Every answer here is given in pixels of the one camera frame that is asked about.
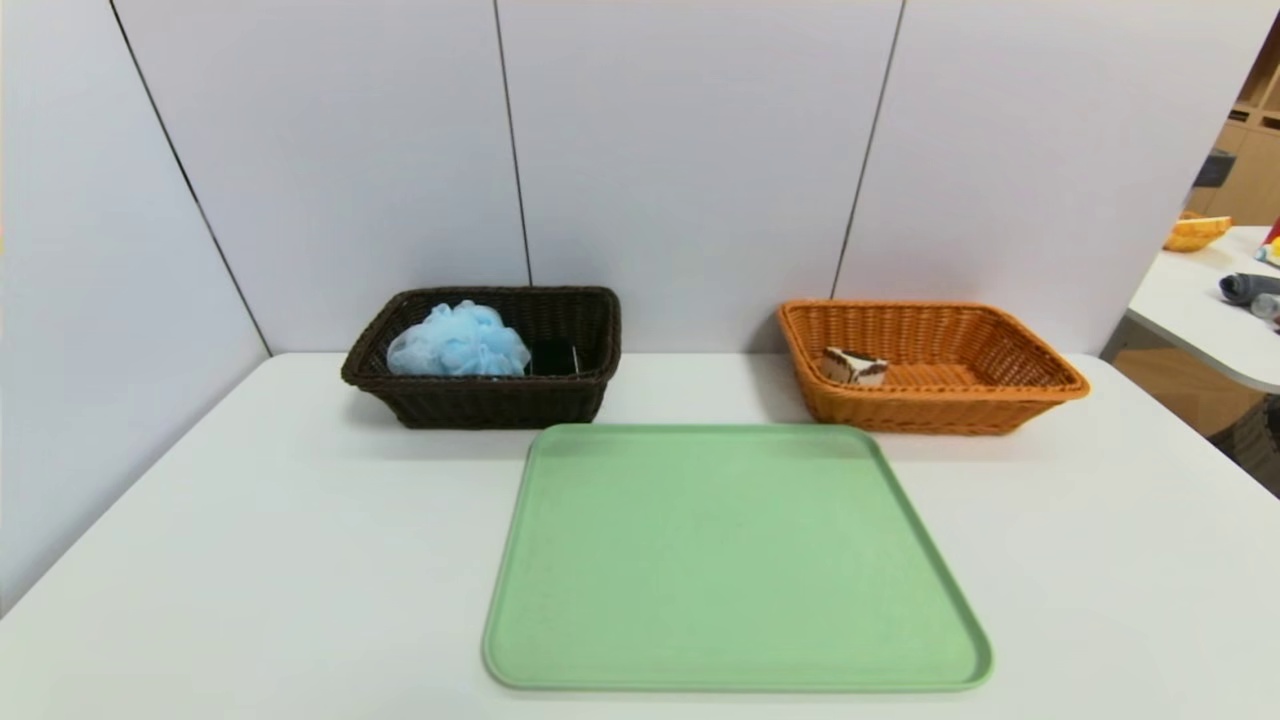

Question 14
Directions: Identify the light blue bath loofah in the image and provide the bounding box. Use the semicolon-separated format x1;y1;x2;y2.
386;300;532;378

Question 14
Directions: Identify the small yellow wicker basket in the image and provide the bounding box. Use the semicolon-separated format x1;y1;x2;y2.
1163;212;1234;253

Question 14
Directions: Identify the dark brown wicker basket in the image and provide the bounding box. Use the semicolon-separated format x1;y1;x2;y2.
340;286;623;430

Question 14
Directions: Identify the black and white eraser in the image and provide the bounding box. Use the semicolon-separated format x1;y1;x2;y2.
528;340;582;377

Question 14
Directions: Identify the wooden shelf unit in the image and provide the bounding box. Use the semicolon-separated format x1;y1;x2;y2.
1185;20;1280;226

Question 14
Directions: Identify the chocolate cake slice toy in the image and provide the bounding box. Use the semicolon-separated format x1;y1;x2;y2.
821;346;892;388

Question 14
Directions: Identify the orange wicker basket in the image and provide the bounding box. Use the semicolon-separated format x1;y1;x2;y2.
777;299;1091;436

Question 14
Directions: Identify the dark woven stool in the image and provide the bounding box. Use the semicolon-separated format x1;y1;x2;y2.
1208;395;1280;496

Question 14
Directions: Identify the white side table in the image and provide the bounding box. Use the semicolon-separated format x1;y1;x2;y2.
1128;225;1280;394

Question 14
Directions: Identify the grey rolled cloth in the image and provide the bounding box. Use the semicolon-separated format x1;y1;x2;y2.
1218;272;1280;306

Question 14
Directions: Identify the green plastic tray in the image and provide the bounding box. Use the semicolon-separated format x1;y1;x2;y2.
481;423;996;694

